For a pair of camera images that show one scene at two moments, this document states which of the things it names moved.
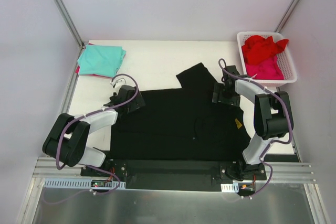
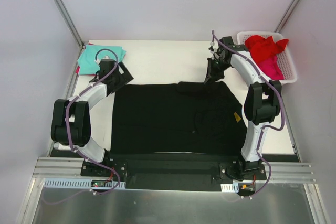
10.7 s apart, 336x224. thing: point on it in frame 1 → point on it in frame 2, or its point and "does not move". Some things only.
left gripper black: (135, 100) → (124, 77)
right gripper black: (219, 95) → (214, 67)
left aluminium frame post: (63, 9) does not move
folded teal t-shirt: (101, 60) does not move
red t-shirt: (256, 49) does not move
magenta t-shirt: (269, 69) does not move
